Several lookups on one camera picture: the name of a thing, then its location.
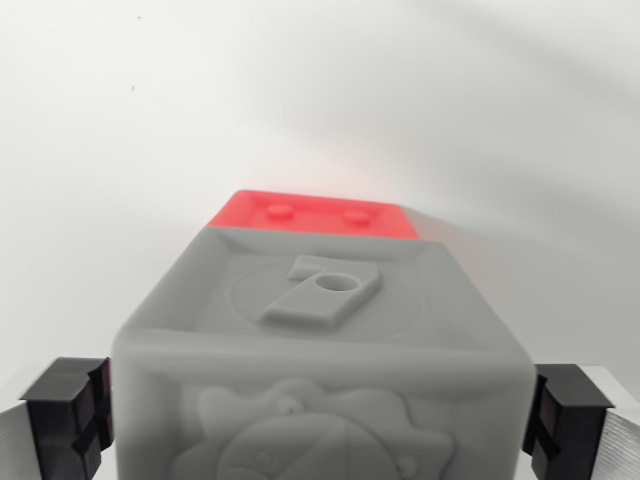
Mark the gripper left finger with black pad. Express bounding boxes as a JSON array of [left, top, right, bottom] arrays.
[[0, 356, 117, 480]]

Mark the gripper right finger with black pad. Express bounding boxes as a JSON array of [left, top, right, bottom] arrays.
[[521, 363, 640, 480]]

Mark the red cube with raised dots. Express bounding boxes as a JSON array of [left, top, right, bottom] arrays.
[[208, 188, 421, 241]]

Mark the grey cube with embossed seven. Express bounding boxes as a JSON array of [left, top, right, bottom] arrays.
[[110, 227, 538, 480]]

